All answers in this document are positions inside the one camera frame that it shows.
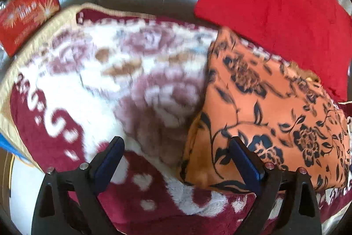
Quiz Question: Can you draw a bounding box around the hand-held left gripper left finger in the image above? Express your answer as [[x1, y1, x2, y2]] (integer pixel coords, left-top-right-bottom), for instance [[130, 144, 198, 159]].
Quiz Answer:
[[31, 136, 125, 235]]

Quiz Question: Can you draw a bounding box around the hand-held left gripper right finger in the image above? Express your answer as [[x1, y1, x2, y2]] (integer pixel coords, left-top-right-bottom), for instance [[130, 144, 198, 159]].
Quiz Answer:
[[229, 136, 322, 235]]

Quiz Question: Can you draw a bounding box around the orange floral blouse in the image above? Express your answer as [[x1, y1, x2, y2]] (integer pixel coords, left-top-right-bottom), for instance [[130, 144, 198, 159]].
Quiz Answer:
[[179, 27, 351, 194]]

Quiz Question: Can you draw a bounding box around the floral plush blanket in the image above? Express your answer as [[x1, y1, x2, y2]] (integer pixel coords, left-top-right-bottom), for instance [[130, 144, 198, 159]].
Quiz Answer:
[[0, 2, 352, 235]]

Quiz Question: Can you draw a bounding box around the blue cloth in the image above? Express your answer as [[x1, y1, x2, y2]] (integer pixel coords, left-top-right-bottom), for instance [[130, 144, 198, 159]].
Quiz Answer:
[[0, 133, 32, 167]]

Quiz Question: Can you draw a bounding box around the red knitted garment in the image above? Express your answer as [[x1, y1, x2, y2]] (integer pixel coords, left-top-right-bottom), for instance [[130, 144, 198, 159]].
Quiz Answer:
[[194, 0, 352, 102]]

